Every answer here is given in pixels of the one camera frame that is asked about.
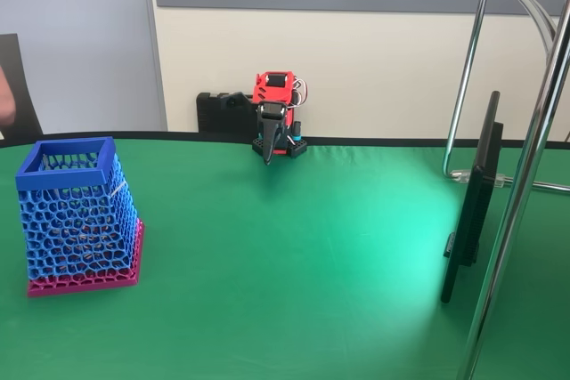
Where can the clear plastic clip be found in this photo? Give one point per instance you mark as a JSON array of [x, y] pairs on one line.
[[463, 176]]

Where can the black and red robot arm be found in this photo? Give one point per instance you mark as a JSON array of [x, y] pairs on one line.
[[272, 88]]

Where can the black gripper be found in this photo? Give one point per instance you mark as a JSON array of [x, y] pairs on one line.
[[272, 114]]

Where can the green cloth with black edge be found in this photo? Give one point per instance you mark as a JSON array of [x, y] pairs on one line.
[[276, 291]]

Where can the person's bare forearm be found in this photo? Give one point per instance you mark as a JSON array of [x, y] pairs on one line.
[[6, 99]]

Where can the blue lattice basket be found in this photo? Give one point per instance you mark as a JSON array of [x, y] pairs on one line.
[[75, 220]]

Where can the magenta lattice base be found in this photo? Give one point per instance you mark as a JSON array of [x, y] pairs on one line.
[[89, 284]]

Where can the chrome tube stand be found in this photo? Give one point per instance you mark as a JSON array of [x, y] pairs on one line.
[[487, 309]]

